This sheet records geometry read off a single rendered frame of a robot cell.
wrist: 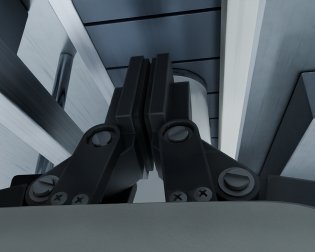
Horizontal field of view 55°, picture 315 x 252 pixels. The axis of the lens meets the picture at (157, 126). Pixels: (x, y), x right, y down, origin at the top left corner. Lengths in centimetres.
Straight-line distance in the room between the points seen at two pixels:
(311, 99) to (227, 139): 10
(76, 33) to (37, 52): 10
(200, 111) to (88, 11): 9
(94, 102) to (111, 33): 17
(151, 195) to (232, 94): 7
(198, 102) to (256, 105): 16
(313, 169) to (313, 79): 14
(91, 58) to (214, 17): 8
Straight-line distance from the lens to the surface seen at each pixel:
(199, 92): 20
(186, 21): 17
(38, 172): 23
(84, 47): 19
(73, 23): 18
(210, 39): 18
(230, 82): 16
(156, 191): 16
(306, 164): 39
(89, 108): 35
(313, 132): 31
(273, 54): 28
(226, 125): 20
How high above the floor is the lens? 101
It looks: 28 degrees down
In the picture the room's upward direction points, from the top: 179 degrees counter-clockwise
